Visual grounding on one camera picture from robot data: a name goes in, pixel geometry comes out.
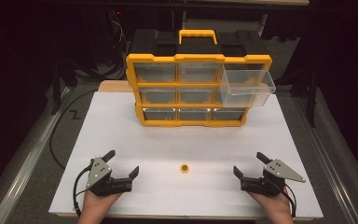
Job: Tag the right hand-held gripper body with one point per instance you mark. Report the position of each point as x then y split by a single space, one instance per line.
273 182

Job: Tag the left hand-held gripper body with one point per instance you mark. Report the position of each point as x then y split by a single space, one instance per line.
99 174

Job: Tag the small yellow round roller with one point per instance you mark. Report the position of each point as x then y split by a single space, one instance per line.
184 168

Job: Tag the clear plastic drawer bin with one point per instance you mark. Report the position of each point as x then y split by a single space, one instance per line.
248 91

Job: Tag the yellow black organizer cabinet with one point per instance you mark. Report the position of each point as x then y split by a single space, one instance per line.
199 46

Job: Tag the person's right hand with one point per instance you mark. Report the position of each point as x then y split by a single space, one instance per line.
273 205

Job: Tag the person's left hand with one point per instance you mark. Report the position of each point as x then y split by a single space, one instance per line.
96 203

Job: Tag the white board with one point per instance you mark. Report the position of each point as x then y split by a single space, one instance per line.
183 143

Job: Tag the wooden board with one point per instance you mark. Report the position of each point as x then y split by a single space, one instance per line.
115 86

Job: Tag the black stand leg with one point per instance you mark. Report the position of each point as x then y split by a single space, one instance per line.
313 102
56 90

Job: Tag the set of small clear drawers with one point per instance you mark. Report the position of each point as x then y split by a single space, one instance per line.
157 73

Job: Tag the grey box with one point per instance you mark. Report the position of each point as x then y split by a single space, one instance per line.
223 25

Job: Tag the metal rail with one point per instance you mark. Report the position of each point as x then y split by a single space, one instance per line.
22 168
330 168

